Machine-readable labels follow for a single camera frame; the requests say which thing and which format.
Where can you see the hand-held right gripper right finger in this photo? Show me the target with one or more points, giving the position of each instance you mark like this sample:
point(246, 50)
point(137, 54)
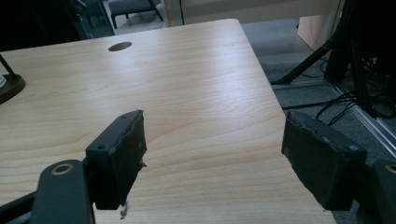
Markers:
point(323, 161)

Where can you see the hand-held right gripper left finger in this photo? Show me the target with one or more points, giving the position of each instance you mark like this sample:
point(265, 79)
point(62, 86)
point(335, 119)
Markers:
point(118, 161)

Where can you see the black tripod stand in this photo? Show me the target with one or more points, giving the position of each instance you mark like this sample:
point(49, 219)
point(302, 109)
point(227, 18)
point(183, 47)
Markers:
point(306, 63)

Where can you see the dark glass cabinet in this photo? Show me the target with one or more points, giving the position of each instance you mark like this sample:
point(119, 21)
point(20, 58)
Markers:
point(93, 18)

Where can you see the grey chair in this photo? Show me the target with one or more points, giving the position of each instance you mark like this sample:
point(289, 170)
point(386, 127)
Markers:
point(130, 6)

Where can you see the white desk with wooden side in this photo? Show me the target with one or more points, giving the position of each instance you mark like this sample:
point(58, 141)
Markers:
point(255, 9)

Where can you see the metal floor rail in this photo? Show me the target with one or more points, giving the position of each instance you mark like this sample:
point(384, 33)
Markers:
point(370, 123)

